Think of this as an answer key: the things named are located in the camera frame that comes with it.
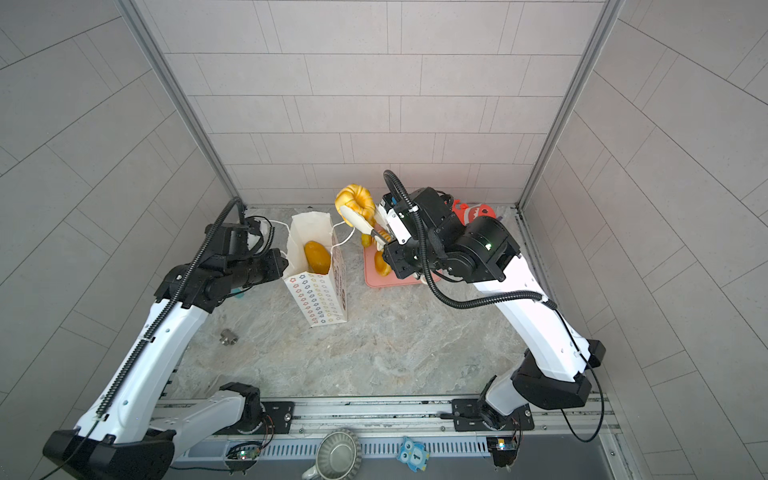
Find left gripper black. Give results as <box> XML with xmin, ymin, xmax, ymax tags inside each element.
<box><xmin>225</xmin><ymin>248</ymin><xmax>294</xmax><ymax>291</ymax></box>

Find fluted bundt cake bread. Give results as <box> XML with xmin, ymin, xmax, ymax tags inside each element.
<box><xmin>334</xmin><ymin>184</ymin><xmax>376</xmax><ymax>226</ymax></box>

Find long oval bread loaf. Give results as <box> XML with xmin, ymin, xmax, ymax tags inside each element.
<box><xmin>304</xmin><ymin>241</ymin><xmax>332</xmax><ymax>275</ymax></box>

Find white printed paper bag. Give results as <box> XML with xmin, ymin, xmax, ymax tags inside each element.
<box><xmin>283</xmin><ymin>212</ymin><xmax>348</xmax><ymax>327</ymax></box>

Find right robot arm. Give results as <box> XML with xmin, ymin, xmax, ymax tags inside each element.
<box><xmin>335</xmin><ymin>184</ymin><xmax>605</xmax><ymax>430</ymax></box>

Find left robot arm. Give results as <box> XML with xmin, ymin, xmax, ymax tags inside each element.
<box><xmin>43</xmin><ymin>215</ymin><xmax>288</xmax><ymax>479</ymax></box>

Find spiral twisted bread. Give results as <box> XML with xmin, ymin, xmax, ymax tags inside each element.
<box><xmin>375</xmin><ymin>230</ymin><xmax>392</xmax><ymax>245</ymax></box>

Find pink plastic tray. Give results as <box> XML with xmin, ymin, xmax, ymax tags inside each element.
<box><xmin>363</xmin><ymin>242</ymin><xmax>425</xmax><ymax>288</ymax></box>

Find small metal nut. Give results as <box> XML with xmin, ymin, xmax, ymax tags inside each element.
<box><xmin>220</xmin><ymin>328</ymin><xmax>239</xmax><ymax>346</ymax></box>

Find red shark plush toy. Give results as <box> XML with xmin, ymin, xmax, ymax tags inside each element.
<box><xmin>452</xmin><ymin>199</ymin><xmax>496</xmax><ymax>225</ymax></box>

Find left circuit board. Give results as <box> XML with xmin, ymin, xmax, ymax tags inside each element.
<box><xmin>226</xmin><ymin>441</ymin><xmax>263</xmax><ymax>462</ymax></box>

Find circuit board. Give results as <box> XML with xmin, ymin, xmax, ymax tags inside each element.
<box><xmin>486</xmin><ymin>436</ymin><xmax>520</xmax><ymax>469</ymax></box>
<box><xmin>226</xmin><ymin>441</ymin><xmax>263</xmax><ymax>462</ymax></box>

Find metal fluted tart mould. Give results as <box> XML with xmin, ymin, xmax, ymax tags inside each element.
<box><xmin>301</xmin><ymin>429</ymin><xmax>362</xmax><ymax>480</ymax></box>

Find blue owl figure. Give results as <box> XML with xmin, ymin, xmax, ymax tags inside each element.
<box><xmin>397</xmin><ymin>437</ymin><xmax>430</xmax><ymax>472</ymax></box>

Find right circuit board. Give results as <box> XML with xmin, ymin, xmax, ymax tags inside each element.
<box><xmin>486</xmin><ymin>436</ymin><xmax>520</xmax><ymax>469</ymax></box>

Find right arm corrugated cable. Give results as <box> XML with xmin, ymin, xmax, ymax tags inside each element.
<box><xmin>382</xmin><ymin>169</ymin><xmax>606</xmax><ymax>444</ymax></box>

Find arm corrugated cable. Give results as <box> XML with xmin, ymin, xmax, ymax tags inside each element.
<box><xmin>39</xmin><ymin>197</ymin><xmax>248</xmax><ymax>480</ymax></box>
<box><xmin>382</xmin><ymin>169</ymin><xmax>606</xmax><ymax>444</ymax></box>

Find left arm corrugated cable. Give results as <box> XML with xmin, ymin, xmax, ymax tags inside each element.
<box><xmin>39</xmin><ymin>197</ymin><xmax>248</xmax><ymax>480</ymax></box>

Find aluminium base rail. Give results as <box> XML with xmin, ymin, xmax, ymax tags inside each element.
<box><xmin>116</xmin><ymin>392</ymin><xmax>619</xmax><ymax>445</ymax></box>

